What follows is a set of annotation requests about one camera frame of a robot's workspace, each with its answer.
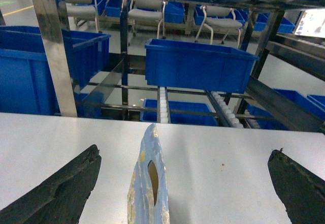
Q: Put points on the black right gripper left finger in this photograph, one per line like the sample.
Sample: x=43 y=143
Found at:
x=60 y=198

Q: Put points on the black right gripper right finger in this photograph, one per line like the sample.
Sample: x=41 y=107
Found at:
x=300 y=190

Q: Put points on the flower print gift bag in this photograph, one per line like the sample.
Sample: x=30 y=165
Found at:
x=142 y=205

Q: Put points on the blue bin left shelf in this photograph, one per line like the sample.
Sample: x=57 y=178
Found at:
x=26 y=83

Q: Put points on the blue bin shelf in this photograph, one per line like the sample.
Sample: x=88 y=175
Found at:
x=26 y=83
x=197 y=66

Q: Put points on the blue bin centre shelf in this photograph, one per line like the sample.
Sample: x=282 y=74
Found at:
x=197 y=66

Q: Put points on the grey chair right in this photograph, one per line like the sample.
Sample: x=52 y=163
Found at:
x=219 y=17

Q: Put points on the grey chair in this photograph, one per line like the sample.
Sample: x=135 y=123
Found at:
x=84 y=8
x=148 y=10
x=219 y=17

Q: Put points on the grey chair left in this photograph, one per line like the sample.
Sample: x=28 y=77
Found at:
x=84 y=8

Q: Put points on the grey chair middle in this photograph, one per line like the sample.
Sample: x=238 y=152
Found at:
x=148 y=10

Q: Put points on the steel roller rack frame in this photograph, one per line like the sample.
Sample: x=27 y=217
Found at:
x=55 y=32

